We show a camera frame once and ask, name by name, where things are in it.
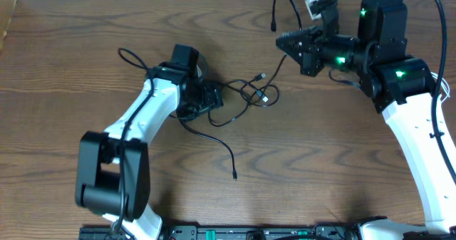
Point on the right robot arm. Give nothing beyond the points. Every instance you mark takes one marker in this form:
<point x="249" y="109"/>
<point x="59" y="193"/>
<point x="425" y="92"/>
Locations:
<point x="403" y="91"/>

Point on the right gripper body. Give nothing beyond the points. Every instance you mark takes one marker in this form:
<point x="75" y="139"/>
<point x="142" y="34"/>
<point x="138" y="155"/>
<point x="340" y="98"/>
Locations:
<point x="339" y="51"/>

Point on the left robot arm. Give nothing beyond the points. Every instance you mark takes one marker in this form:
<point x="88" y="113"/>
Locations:
<point x="113" y="176"/>

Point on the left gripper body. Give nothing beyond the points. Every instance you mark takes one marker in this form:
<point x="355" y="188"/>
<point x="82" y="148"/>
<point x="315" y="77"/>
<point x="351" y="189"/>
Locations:
<point x="202" y="100"/>

